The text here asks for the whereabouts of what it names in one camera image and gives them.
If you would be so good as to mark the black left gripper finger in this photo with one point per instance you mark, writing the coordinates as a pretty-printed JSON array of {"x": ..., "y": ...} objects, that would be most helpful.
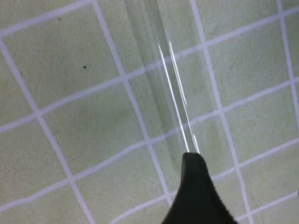
[{"x": 197, "y": 200}]

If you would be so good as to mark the green checkered tablecloth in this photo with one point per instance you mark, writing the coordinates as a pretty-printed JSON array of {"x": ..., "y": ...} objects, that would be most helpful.
[{"x": 80, "y": 139}]

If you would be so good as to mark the clear glass test tube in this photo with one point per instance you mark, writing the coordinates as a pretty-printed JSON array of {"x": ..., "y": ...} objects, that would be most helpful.
[{"x": 153, "y": 25}]

